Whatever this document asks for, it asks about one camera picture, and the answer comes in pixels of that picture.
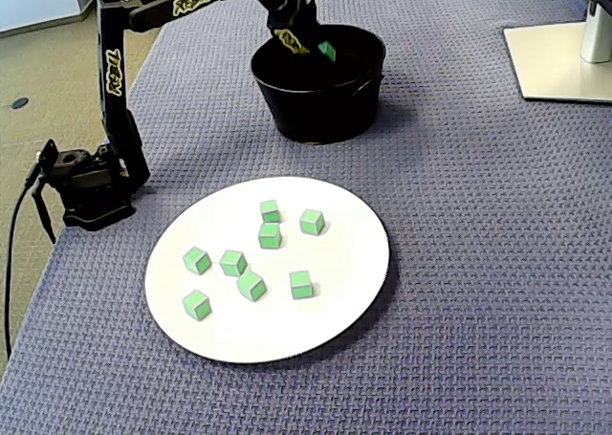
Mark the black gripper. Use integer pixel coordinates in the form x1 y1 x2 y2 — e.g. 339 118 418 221
265 0 331 66

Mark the black round metal container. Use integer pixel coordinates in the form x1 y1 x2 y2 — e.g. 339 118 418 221
250 23 386 145

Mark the white round plate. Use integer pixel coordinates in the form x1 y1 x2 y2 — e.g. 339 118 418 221
144 175 391 364

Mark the silver monitor stand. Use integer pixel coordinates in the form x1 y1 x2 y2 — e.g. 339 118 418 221
502 0 612 104

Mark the blue woven table mat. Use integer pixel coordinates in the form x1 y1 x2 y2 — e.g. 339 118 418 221
0 0 612 435

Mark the black cable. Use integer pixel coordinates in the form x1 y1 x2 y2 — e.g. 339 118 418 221
30 185 57 245
3 160 42 359

